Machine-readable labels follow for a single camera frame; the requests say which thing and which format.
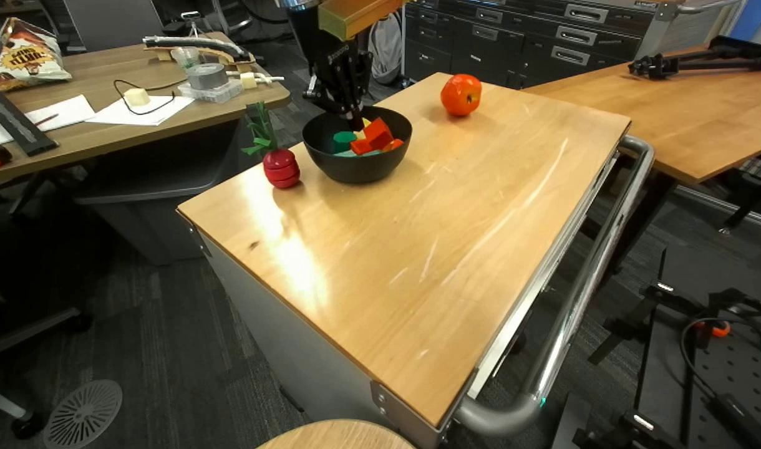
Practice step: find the orange clamp knob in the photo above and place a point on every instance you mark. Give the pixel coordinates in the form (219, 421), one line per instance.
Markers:
(717, 330)

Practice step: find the teal hexagonal prism block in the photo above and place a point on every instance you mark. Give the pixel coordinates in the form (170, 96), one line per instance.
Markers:
(342, 140)

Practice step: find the black folded tripod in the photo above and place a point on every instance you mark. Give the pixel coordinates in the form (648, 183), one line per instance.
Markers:
(657, 66)

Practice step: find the white paper sheet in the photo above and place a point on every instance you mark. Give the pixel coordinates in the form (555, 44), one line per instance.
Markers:
(63, 112)
(150, 116)

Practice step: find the wooden table cart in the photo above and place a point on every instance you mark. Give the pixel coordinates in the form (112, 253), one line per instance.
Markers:
(295, 350)

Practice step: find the black camera stand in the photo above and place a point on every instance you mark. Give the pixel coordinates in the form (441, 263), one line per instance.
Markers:
(729, 300)

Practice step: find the black office chair base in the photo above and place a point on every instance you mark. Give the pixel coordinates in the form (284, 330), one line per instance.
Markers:
(32, 326)

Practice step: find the blue panel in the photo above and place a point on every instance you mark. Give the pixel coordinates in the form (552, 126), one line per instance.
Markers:
(758, 16)

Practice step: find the orange pumpkin toy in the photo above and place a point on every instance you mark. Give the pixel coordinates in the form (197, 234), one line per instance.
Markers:
(461, 96)

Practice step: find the black bowl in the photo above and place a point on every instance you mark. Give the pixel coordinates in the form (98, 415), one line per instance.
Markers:
(357, 169)

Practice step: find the chips bag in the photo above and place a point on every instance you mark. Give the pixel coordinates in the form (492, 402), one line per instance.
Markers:
(26, 57)

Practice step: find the white round fan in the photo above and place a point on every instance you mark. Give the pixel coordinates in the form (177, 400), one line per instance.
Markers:
(391, 57)

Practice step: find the grey plastic bin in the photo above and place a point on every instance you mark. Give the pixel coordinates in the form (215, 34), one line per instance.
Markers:
(687, 19)

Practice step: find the black flat bar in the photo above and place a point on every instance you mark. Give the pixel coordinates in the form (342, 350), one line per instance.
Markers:
(18, 126)

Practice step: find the round grey floor grate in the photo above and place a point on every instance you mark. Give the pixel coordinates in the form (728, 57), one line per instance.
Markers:
(84, 415)

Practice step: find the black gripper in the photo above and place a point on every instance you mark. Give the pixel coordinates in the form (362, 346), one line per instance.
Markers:
(342, 61)

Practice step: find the white power adapter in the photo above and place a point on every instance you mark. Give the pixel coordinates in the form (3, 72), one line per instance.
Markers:
(138, 96)

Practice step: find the round wooden stool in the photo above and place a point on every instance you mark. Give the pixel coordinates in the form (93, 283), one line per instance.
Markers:
(339, 436)

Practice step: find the grey office chair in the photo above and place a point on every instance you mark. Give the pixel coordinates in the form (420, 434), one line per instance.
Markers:
(113, 19)

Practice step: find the long wooden table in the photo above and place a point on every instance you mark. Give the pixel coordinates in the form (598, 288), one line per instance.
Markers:
(706, 133)

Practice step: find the red radish toy green leaves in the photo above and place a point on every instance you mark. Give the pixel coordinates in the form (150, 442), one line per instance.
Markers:
(280, 167)

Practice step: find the black white curved headset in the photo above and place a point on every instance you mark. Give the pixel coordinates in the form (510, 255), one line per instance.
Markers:
(188, 41)

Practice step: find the grey tape roll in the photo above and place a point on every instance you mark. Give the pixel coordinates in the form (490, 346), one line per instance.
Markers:
(205, 77)

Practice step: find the wooden office desk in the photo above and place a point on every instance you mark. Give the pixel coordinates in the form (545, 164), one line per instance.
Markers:
(107, 138)

